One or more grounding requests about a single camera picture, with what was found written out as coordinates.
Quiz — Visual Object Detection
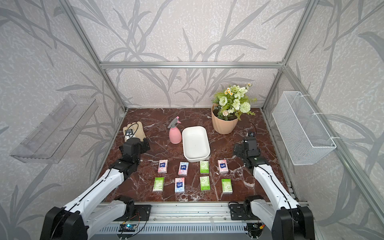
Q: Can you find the pink Tempo tissue pack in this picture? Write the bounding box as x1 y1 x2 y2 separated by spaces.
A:
158 160 168 174
178 162 189 176
175 178 185 193
218 160 229 174

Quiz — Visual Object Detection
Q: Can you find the green white tissue pack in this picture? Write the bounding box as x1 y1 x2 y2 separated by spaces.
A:
153 177 165 192

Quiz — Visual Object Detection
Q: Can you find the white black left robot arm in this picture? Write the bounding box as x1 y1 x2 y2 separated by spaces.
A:
40 138 150 240

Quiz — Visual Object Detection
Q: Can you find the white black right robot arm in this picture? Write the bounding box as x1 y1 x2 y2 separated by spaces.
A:
234 136 316 240

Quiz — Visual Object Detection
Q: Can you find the white oval storage box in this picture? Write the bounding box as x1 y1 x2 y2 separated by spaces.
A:
182 126 211 163

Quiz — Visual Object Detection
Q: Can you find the cream fabric work glove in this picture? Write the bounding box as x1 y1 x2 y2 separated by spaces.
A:
123 122 146 142

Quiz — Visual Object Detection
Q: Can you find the beige pot with flowers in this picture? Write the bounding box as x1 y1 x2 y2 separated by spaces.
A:
211 83 257 135

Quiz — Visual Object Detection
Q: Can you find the pink spray bottle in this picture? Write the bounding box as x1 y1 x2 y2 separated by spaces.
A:
168 116 182 144

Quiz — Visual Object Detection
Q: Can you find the green circuit board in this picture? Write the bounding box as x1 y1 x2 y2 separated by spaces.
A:
118 223 138 233

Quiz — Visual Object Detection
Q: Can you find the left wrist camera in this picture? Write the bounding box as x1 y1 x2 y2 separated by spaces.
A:
125 129 136 142

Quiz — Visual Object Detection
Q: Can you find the white wire mesh basket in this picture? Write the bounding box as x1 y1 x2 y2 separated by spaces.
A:
272 91 337 166

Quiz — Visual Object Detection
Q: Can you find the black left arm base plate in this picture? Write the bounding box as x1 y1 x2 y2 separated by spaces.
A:
117 205 152 222

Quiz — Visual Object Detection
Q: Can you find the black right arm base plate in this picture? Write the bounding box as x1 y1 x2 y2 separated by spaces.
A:
228 202 258 221

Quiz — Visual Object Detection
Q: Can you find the aluminium cage frame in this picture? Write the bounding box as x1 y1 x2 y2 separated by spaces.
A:
58 0 384 240

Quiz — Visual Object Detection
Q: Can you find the right circuit board with wires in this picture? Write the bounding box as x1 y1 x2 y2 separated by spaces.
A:
244 223 265 236

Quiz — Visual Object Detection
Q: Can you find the clear acrylic wall shelf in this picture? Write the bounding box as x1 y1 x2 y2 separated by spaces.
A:
10 94 99 164

